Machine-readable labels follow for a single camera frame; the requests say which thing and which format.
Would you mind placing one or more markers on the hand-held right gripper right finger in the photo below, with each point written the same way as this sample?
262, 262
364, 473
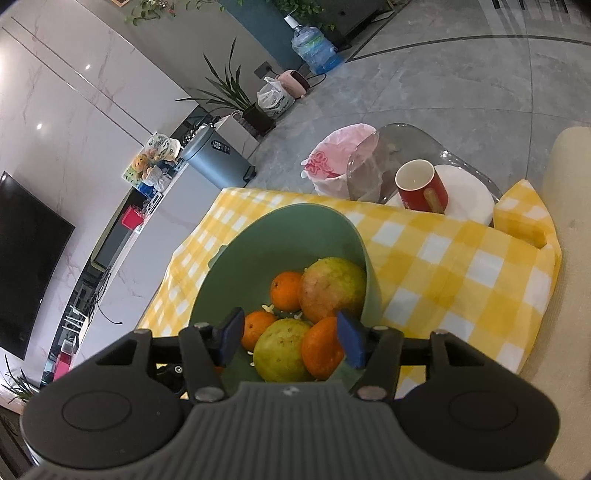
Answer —
351, 342

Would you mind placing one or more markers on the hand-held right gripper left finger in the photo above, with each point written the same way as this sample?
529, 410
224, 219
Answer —
231, 337

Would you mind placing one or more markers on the orange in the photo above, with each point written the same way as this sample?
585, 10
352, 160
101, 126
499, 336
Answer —
258, 330
286, 290
321, 353

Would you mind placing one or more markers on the yellow green pear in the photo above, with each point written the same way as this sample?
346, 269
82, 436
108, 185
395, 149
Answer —
281, 350

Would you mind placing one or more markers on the large green red apple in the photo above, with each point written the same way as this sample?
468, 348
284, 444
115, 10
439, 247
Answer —
332, 288

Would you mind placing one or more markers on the green bowl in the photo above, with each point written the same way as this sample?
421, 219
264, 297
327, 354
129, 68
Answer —
277, 240

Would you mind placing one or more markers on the yellow checkered tablecloth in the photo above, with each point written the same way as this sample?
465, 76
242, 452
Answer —
438, 267

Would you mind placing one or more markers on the white marble low cabinet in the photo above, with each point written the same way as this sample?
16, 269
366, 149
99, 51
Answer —
184, 207

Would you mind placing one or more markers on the pink box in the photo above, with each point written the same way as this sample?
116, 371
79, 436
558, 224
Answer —
132, 218

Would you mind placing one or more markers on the red mug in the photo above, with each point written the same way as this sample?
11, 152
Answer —
418, 197

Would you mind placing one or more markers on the grey pedal trash bin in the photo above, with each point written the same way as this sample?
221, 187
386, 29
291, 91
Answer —
217, 157

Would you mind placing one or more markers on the bin with pink bag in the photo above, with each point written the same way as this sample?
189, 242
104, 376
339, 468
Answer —
332, 157

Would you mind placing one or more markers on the pile of plush toys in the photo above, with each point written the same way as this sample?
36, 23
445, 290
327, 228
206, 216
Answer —
154, 159

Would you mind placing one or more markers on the transparent plastic chair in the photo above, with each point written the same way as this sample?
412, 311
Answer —
406, 141

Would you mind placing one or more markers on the black television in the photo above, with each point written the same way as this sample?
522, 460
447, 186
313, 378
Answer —
27, 263

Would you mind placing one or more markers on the potted plant black pot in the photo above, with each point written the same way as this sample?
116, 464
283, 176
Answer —
257, 120

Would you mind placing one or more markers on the white plastic bag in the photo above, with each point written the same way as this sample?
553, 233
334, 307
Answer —
276, 99

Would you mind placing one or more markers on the pink heater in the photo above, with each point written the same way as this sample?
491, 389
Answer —
295, 84

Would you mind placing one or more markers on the beige sofa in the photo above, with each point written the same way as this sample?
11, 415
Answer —
572, 194

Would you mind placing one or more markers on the blue water bottle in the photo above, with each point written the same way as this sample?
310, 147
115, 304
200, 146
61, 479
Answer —
316, 46

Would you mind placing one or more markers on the hanging green vine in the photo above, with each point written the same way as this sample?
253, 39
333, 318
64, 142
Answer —
157, 7

